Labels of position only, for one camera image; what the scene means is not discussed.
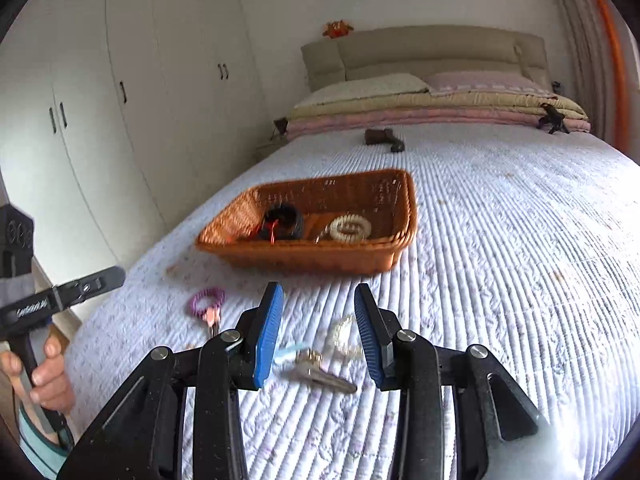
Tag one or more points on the pink pillow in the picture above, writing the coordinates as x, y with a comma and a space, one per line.
485, 82

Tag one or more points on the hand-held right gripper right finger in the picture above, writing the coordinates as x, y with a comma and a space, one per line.
367, 332

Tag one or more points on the beige padded headboard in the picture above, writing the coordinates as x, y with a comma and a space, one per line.
425, 50

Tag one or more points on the white wardrobe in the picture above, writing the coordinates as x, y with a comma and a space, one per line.
125, 110

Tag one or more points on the cream pillow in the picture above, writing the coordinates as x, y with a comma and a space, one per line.
365, 87

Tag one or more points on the pink folded blanket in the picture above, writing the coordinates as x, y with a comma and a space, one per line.
380, 125

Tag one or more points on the dark brown pouch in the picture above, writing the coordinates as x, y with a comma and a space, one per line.
380, 137

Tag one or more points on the orange plush toy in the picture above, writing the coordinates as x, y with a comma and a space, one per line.
337, 29

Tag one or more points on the white quilted bedspread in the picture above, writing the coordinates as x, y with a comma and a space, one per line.
490, 240

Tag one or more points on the person's left hand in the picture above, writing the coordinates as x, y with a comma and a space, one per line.
52, 380

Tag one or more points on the white and orange curtain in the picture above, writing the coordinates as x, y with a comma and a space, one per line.
595, 50

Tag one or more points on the beige folded quilt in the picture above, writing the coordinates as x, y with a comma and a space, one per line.
425, 105

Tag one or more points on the orange wicker basket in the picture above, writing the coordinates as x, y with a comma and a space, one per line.
350, 255

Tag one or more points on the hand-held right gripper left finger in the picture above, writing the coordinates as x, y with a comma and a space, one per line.
267, 332

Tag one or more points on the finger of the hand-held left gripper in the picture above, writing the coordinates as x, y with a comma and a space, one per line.
90, 286

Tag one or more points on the person's striped shirt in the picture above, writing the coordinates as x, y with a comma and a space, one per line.
42, 445

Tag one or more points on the silver key bunch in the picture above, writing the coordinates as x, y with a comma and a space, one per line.
320, 377

